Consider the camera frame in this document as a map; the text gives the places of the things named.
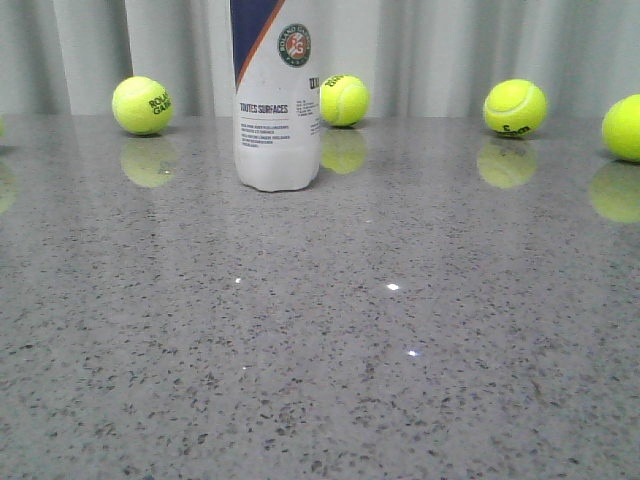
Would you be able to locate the clear Wilson tennis ball can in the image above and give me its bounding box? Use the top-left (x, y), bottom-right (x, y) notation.
top-left (229, 1), bottom-right (320, 192)

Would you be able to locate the centre yellow tennis ball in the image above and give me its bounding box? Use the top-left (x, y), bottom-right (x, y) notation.
top-left (320, 74), bottom-right (370, 127)

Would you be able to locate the tennis ball with Roland Garros print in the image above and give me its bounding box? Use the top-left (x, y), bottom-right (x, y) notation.
top-left (112, 76), bottom-right (173, 135)

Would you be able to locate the tennis ball with Wilson print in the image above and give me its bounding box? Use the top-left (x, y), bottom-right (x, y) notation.
top-left (483, 79), bottom-right (547, 137)

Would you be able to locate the far right yellow tennis ball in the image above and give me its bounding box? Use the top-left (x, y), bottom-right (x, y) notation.
top-left (601, 94), bottom-right (640, 162)

